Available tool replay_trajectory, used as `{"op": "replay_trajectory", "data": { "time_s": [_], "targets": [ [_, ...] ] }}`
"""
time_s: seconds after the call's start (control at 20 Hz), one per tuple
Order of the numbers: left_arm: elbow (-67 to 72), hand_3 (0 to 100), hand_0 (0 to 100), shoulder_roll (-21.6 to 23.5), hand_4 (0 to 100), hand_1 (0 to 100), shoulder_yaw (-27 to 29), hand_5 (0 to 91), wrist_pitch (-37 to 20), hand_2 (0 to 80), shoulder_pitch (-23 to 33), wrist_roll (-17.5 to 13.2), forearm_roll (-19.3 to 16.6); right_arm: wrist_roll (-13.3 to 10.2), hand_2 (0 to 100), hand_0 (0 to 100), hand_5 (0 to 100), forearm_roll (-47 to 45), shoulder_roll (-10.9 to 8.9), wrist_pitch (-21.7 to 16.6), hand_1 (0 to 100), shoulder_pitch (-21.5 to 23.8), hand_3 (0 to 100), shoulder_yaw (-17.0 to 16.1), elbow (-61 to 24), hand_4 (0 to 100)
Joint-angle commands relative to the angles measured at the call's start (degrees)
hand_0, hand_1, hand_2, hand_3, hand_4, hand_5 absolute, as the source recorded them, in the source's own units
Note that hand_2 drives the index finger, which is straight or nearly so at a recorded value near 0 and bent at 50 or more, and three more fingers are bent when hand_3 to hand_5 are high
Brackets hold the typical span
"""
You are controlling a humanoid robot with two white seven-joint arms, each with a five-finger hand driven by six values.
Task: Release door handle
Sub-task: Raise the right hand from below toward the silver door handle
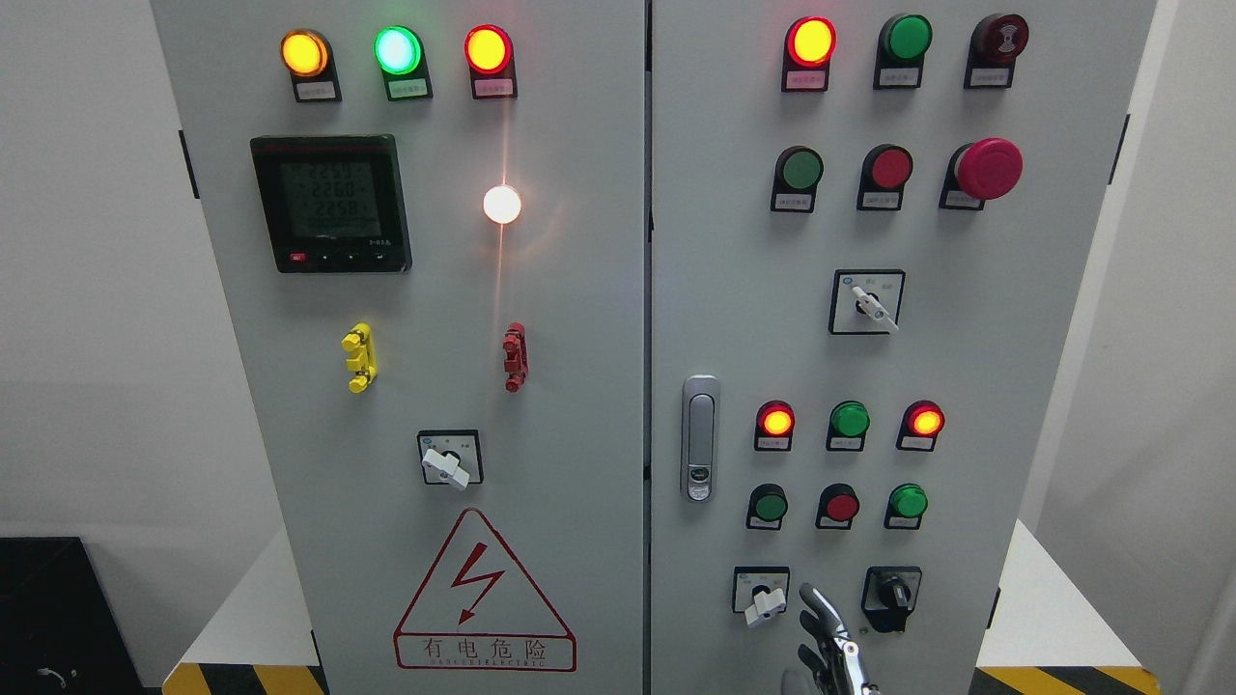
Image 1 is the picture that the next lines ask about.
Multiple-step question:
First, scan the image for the grey robotic right hand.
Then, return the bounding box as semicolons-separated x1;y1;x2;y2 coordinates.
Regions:
781;582;880;694

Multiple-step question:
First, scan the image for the silver cabinet door handle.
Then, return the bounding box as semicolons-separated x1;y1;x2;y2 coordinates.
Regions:
681;375;719;502

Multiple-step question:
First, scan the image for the grey right cabinet door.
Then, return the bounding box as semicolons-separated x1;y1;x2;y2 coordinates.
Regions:
648;1;1156;694

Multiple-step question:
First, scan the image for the grey cabinet door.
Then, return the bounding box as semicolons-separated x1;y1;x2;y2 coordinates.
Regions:
152;1;645;694
648;1;1156;694

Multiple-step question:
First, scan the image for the grey left cabinet door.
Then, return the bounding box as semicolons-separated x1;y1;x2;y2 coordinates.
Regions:
152;1;645;694

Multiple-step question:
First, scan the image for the red push button lower middle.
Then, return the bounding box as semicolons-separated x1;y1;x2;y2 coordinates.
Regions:
815;484;860;531

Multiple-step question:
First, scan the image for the green push button lower left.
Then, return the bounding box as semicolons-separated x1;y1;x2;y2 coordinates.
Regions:
745;484;789;531

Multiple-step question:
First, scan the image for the green indicator light lower right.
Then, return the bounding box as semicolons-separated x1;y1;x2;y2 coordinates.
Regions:
884;484;929;531

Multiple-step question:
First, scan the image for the white platform with hazard stripes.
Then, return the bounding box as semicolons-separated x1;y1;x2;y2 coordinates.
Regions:
159;526;1161;694

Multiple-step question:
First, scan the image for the green indicator lower middle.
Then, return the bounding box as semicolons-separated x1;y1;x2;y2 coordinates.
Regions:
826;399;871;453

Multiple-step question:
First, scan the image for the red lit indicator lower left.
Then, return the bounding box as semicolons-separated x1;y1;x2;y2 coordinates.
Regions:
753;399;796;453

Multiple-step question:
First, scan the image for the red lit indicator lower right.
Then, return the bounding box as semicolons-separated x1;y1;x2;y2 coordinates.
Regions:
896;399;946;453

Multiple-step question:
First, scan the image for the red electric hazard warning sticker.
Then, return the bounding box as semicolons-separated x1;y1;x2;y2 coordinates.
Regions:
393;510;577;672

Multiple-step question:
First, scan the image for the green push button second row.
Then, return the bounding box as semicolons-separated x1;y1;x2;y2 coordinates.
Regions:
770;145;823;214

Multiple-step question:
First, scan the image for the red push button second row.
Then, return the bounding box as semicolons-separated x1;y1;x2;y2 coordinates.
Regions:
857;143;913;211

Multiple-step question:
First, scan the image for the red mushroom emergency stop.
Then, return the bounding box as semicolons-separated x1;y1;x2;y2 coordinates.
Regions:
939;137;1023;211

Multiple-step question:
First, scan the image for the white lit indicator light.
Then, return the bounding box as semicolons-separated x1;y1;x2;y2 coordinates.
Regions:
482;184;522;225

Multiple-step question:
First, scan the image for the red lit indicator top right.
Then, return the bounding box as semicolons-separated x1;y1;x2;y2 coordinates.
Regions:
781;14;837;93

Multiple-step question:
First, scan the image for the green button top row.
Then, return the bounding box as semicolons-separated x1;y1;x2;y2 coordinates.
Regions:
873;14;933;92

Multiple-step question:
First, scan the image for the dark red buzzer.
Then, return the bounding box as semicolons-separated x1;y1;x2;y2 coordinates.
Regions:
964;14;1030;92

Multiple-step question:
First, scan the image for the black digital power meter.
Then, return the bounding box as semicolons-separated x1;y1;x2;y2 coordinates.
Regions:
250;134;412;273

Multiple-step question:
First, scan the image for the red lit indicator light left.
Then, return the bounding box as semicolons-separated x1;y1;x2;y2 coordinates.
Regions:
464;25;518;98

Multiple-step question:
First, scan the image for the green lit indicator light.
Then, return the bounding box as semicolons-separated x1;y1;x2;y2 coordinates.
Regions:
375;25;434;101

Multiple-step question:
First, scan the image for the black box lower left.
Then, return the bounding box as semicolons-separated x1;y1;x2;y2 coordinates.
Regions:
1;537;143;694

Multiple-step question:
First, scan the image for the yellow indicator light top left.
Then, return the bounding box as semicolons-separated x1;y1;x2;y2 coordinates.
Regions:
281;28;344;104

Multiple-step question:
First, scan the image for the black knob selector switch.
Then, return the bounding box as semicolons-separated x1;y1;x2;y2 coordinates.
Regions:
861;565;922;633

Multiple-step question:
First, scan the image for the white knob selector switch bottom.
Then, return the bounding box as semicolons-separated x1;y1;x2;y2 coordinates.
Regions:
732;565;791;628

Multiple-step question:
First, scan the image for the white lever selector switch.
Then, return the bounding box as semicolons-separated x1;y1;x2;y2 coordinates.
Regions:
829;270;906;335

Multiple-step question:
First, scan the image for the left door selector switch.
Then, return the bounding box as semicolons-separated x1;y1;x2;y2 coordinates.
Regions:
417;430;485;491

